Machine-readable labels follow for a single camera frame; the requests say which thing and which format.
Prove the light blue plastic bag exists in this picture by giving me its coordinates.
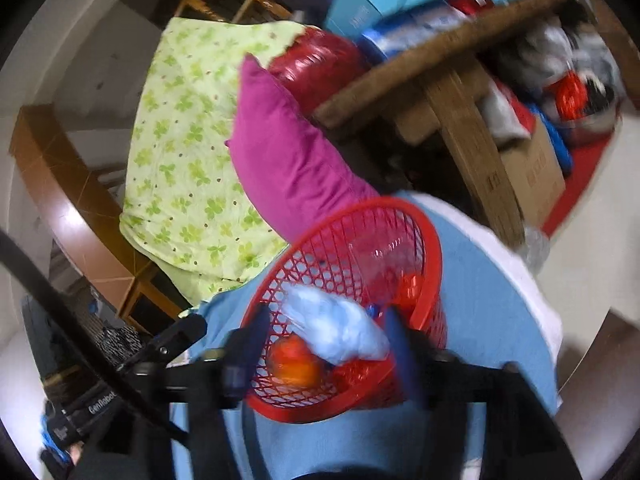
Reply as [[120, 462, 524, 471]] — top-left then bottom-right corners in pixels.
[[281, 284, 390, 366]]

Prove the orange wrapper trash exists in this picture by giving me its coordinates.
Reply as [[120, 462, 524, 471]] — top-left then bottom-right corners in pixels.
[[267, 334, 326, 388]]

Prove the red plastic mesh basket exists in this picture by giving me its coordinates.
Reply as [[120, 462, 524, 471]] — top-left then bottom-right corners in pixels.
[[242, 197, 447, 424]]

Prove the blue bed sheet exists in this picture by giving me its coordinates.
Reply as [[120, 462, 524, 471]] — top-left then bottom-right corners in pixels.
[[169, 190, 561, 480]]

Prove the green clover quilt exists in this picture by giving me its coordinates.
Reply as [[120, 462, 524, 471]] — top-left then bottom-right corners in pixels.
[[119, 18, 305, 306]]

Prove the magenta pillow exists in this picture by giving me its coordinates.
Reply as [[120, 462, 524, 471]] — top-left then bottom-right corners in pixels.
[[228, 55, 378, 243]]

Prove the cardboard box on floor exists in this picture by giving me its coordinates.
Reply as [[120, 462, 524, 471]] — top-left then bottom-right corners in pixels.
[[500, 117, 565, 229]]

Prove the red shiny plastic bag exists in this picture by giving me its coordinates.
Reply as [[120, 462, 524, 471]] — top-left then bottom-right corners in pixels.
[[268, 27, 369, 117]]

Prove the wooden side table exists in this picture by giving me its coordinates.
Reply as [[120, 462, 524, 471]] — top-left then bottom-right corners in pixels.
[[311, 0, 570, 249]]

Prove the blue white tissue pack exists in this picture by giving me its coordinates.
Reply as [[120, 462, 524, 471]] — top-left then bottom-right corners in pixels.
[[356, 1, 469, 65]]

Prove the metal bowl with bags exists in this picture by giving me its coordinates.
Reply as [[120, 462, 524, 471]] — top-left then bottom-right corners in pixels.
[[542, 70, 618, 148]]

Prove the black strap cable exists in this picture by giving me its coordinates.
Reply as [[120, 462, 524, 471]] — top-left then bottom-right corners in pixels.
[[0, 228, 191, 449]]

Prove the wooden headboard frame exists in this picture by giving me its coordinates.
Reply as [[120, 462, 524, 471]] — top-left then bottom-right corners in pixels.
[[10, 105, 181, 335]]

